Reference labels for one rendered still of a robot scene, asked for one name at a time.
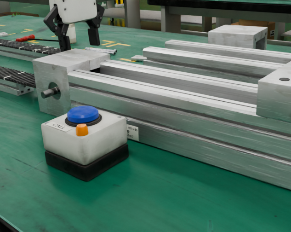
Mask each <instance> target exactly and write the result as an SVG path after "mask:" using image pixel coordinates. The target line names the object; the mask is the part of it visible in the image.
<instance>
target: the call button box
mask: <svg viewBox="0 0 291 232"><path fill-rule="evenodd" d="M98 113H99V117H98V118H97V119H95V120H93V121H90V122H84V123H75V122H70V121H69V120H68V117H67V114H65V115H62V116H60V117H57V118H55V119H52V120H50V121H47V122H45V123H43V124H42V125H41V131H42V137H43V143H44V148H45V150H46V151H45V157H46V163H47V165H50V166H52V167H54V168H57V169H59V170H61V171H63V172H66V173H68V174H70V175H72V176H75V177H77V178H79V179H81V180H84V181H89V180H91V179H93V178H94V177H96V176H98V175H99V174H101V173H103V172H104V171H106V170H108V169H109V168H111V167H113V166H114V165H116V164H118V163H119V162H121V161H123V160H124V159H126V158H128V156H129V150H128V144H126V143H127V127H126V118H125V117H123V116H119V115H116V114H112V113H108V112H105V111H102V110H98ZM78 124H86V125H87V127H88V131H89V133H88V134H87V135H85V136H77V135H76V127H77V125H78Z"/></svg>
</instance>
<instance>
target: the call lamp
mask: <svg viewBox="0 0 291 232"><path fill-rule="evenodd" d="M88 133H89V131H88V127H87V125H86V124H78V125H77V127H76V135H77V136H85V135H87V134H88Z"/></svg>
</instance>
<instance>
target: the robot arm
mask: <svg viewBox="0 0 291 232"><path fill-rule="evenodd" d="M49 3H50V12H49V13H48V14H47V16H46V17H45V18H44V20H43V21H44V23H45V24H46V25H47V27H49V29H50V30H51V31H52V32H53V33H54V34H55V35H56V36H58V40H59V45H60V49H61V52H64V51H68V50H71V45H70V40H69V36H66V34H67V31H68V27H69V24H73V23H78V22H83V21H86V23H87V24H88V26H89V27H90V28H88V36H89V42H90V45H93V46H99V45H100V40H99V32H98V28H100V22H101V20H102V16H103V13H104V11H105V9H104V7H102V6H101V5H99V4H98V3H96V0H49ZM55 24H57V26H56V25H55Z"/></svg>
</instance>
